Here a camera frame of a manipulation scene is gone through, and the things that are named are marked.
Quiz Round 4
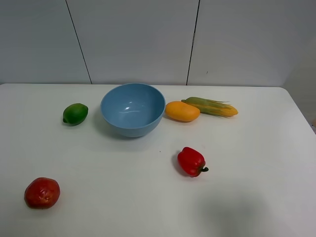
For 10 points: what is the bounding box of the yellow mango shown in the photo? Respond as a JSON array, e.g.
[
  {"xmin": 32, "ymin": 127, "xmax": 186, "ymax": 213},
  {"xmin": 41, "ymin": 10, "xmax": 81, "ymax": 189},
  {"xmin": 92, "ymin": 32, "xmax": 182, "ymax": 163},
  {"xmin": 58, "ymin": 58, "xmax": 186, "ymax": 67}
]
[{"xmin": 165, "ymin": 101, "xmax": 200, "ymax": 122}]

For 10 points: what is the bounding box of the red round fruit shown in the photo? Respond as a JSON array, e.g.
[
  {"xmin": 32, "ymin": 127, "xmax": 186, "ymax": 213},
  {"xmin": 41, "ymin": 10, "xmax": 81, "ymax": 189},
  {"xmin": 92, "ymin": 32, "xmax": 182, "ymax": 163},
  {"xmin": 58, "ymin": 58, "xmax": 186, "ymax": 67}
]
[{"xmin": 24, "ymin": 177, "xmax": 61, "ymax": 209}]

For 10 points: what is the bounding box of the corn cob with husk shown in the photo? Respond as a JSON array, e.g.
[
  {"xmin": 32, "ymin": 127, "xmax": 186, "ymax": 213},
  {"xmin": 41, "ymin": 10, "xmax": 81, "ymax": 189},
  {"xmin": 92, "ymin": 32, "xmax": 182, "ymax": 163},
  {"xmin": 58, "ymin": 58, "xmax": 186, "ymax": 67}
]
[{"xmin": 181, "ymin": 97, "xmax": 238, "ymax": 118}]

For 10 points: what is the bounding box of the red bell pepper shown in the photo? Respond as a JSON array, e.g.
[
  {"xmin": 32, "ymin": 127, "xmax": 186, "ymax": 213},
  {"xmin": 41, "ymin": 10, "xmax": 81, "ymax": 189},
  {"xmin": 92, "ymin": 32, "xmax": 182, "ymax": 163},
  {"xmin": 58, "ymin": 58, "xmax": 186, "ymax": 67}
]
[{"xmin": 177, "ymin": 147, "xmax": 209, "ymax": 177}]

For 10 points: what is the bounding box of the green lime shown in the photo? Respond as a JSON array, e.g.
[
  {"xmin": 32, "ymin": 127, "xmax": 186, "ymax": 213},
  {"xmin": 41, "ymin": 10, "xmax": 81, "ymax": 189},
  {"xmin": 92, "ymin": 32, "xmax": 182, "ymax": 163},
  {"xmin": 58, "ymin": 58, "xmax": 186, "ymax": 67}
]
[{"xmin": 62, "ymin": 103, "xmax": 88, "ymax": 126}]

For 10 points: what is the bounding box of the blue plastic bowl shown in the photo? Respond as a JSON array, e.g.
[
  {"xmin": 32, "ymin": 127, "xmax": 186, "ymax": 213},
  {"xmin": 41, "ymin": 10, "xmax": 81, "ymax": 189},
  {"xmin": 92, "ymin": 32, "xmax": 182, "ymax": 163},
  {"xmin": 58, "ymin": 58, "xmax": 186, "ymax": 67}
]
[{"xmin": 100, "ymin": 83, "xmax": 166, "ymax": 138}]

